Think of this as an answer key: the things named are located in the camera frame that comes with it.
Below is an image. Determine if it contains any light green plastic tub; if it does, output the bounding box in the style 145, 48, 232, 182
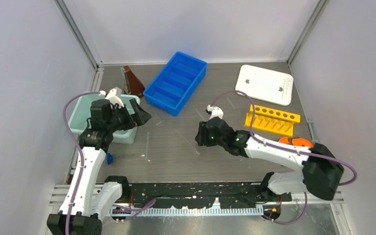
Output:
68, 94, 140, 144

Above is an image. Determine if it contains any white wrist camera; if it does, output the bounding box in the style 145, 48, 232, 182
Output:
206, 105, 224, 120
98, 87, 125, 109

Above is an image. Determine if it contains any white plastic tray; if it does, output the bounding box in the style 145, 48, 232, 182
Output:
235, 65, 294, 106

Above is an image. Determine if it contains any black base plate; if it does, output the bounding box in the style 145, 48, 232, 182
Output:
116, 182, 292, 209

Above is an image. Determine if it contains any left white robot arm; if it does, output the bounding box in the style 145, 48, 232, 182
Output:
47, 98, 151, 235

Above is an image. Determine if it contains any blue divided plastic bin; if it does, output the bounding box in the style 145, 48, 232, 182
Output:
143, 52, 208, 117

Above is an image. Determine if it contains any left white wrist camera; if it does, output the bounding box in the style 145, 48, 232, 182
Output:
98, 87, 125, 109

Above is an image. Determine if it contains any yellow test tube rack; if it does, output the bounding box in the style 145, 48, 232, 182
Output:
243, 105, 301, 137

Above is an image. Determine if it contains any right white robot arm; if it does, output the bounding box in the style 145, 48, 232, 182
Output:
195, 117, 344, 201

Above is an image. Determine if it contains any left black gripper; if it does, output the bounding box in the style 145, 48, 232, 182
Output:
106, 99, 150, 133

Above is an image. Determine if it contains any vertical glass pipette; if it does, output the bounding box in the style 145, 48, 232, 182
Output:
144, 131, 151, 163

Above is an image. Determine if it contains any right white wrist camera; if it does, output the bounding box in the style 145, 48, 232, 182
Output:
206, 105, 224, 120

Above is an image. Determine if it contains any short clear glass tube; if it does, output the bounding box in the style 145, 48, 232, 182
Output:
226, 98, 235, 110

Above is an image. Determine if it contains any brown triangular stand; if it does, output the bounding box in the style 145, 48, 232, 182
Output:
121, 66, 145, 98

